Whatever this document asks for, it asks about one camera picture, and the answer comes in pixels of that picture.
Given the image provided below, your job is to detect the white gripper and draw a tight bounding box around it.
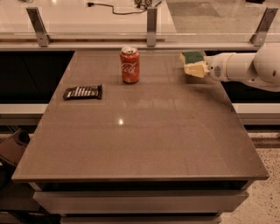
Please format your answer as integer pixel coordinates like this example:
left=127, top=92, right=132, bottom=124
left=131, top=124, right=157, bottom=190
left=184, top=52, right=234, bottom=82

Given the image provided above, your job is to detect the green and yellow sponge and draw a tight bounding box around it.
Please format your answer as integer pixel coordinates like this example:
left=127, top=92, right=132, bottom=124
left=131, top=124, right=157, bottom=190
left=180, top=52, right=204, bottom=64

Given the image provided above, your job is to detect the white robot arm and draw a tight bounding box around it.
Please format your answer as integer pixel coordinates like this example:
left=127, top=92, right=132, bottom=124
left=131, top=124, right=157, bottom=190
left=180, top=44, right=280, bottom=92

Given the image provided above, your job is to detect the red cola can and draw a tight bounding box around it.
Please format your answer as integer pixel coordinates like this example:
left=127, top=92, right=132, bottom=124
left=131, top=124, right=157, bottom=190
left=120, top=45, right=140, bottom=84

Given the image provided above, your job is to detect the black chocolate bar wrapper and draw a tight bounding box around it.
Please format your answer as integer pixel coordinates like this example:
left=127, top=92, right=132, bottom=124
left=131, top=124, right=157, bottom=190
left=63, top=85, right=102, bottom=100

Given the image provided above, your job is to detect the grey cabinet drawer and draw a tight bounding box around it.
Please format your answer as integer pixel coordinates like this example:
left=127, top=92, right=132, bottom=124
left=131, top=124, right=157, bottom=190
left=33, top=190, right=249, bottom=214

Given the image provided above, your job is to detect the dark object at left floor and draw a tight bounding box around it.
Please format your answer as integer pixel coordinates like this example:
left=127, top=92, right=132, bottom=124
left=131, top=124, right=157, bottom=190
left=0, top=129, right=30, bottom=166

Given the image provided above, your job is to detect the right metal rail bracket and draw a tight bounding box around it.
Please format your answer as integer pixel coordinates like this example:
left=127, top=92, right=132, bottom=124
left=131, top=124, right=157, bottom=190
left=249, top=8, right=278, bottom=46

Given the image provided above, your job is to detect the metal rail bracket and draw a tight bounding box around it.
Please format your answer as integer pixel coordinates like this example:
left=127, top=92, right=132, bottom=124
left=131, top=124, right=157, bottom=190
left=26, top=7, right=51, bottom=47
left=249, top=8, right=278, bottom=46
left=146, top=7, right=158, bottom=47

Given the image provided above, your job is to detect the middle metal rail bracket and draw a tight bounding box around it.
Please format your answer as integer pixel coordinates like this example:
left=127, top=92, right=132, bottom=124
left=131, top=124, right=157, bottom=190
left=146, top=7, right=158, bottom=47

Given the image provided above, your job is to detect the black power cable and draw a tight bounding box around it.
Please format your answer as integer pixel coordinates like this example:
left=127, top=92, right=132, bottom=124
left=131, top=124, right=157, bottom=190
left=86, top=2, right=148, bottom=16

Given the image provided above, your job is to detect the left metal rail bracket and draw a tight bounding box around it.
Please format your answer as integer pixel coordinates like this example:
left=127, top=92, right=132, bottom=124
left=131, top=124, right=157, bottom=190
left=26, top=7, right=51, bottom=47

